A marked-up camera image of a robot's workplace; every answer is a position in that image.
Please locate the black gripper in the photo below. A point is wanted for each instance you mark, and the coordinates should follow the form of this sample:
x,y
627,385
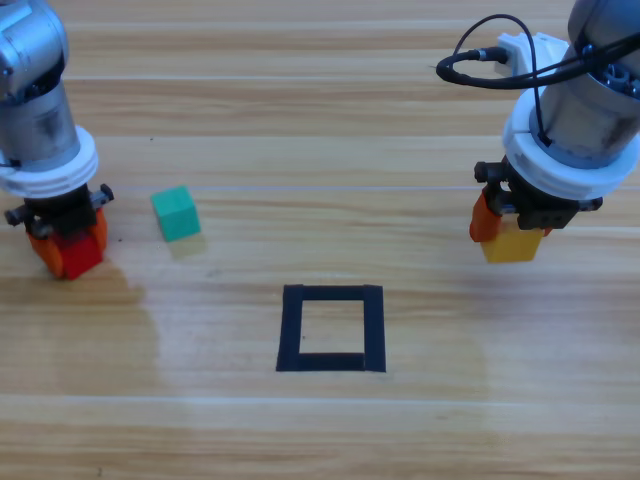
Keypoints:
x,y
60,215
545,215

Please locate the red wooden block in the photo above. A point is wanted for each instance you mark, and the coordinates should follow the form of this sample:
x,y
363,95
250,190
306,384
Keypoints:
x,y
80,257

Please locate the yellow wooden block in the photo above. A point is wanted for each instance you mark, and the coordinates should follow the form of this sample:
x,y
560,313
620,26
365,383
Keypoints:
x,y
510,247

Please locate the green wooden block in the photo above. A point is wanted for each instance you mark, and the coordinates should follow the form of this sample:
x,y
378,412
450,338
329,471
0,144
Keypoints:
x,y
175,215

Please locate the black tape square outline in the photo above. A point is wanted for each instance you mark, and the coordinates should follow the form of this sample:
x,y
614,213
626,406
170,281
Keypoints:
x,y
290,330

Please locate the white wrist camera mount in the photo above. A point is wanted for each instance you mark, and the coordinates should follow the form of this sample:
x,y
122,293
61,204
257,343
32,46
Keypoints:
x,y
60,175
550,172

